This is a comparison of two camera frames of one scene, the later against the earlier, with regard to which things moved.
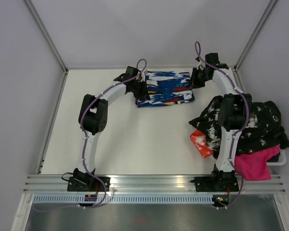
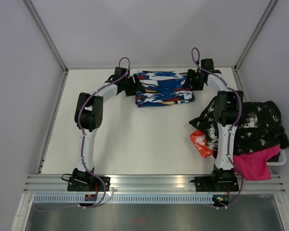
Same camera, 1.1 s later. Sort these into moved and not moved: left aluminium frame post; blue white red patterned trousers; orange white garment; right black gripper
Moved: right black gripper
Not moved: left aluminium frame post; blue white red patterned trousers; orange white garment
